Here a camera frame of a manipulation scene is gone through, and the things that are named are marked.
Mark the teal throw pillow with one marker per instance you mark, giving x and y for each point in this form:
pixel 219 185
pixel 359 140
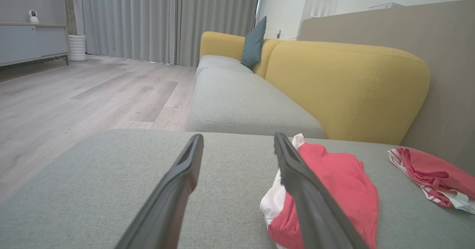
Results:
pixel 254 45

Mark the beige low partition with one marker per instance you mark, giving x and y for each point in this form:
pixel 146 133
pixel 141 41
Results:
pixel 445 56

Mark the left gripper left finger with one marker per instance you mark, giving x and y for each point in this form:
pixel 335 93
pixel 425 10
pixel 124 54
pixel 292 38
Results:
pixel 170 204

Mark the white slatted radiator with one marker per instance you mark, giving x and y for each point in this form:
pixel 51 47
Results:
pixel 323 8

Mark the grey low cabinet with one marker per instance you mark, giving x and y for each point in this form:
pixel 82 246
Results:
pixel 29 43

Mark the small grey sofa seat cushion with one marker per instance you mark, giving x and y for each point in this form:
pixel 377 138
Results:
pixel 220 61

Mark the white ribbed planter pot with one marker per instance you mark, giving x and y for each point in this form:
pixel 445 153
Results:
pixel 77 48

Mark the white security camera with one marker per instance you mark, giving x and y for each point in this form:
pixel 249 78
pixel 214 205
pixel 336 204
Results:
pixel 33 16

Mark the small yellow sofa backrest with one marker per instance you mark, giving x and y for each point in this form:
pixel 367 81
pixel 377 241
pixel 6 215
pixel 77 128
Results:
pixel 222 45

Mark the large yellow sofa backrest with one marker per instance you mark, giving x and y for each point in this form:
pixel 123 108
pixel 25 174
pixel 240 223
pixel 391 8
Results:
pixel 352 89

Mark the brown tree trunk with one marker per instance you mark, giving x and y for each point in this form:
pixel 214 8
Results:
pixel 69 7

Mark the grey sofa ottoman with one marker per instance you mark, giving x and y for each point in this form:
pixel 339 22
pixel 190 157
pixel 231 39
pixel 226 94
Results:
pixel 92 189

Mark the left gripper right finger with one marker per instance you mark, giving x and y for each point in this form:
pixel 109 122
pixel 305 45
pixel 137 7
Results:
pixel 319 215

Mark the grey pleated curtain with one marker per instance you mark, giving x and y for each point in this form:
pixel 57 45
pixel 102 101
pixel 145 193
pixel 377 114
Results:
pixel 148 19

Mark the red white jersey shirt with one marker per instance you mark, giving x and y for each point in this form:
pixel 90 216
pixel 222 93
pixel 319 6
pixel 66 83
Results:
pixel 434 174

